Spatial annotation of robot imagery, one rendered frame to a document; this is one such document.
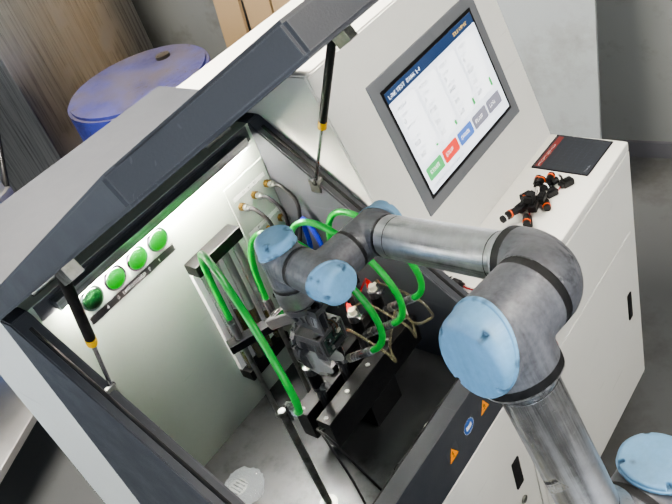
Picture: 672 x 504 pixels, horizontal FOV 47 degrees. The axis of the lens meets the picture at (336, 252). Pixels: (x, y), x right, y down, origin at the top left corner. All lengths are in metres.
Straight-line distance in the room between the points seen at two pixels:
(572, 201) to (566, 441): 1.02
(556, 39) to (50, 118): 2.38
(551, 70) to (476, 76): 1.36
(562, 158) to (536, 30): 1.24
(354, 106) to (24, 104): 2.57
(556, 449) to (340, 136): 0.84
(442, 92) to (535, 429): 1.04
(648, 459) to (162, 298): 0.97
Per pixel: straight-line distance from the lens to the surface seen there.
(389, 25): 1.80
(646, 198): 3.62
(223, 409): 1.88
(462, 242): 1.15
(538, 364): 0.99
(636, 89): 3.71
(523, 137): 2.17
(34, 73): 4.03
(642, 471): 1.28
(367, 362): 1.72
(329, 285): 1.24
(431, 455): 1.58
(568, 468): 1.11
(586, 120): 3.40
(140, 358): 1.66
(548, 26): 3.31
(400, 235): 1.24
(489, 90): 2.06
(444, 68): 1.92
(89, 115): 3.43
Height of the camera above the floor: 2.19
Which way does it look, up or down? 36 degrees down
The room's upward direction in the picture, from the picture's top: 21 degrees counter-clockwise
